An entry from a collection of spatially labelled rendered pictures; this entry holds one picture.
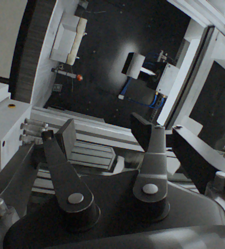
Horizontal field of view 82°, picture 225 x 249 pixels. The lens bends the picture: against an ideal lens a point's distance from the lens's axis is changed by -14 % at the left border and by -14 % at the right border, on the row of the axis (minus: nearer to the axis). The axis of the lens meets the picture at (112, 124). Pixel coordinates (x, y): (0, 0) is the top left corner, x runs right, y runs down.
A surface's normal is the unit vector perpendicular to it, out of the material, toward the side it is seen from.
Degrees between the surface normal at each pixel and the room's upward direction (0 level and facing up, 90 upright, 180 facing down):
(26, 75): 90
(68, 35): 90
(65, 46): 90
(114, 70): 90
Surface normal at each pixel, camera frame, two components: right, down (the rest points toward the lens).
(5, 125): 0.33, -0.88
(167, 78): 0.22, 0.42
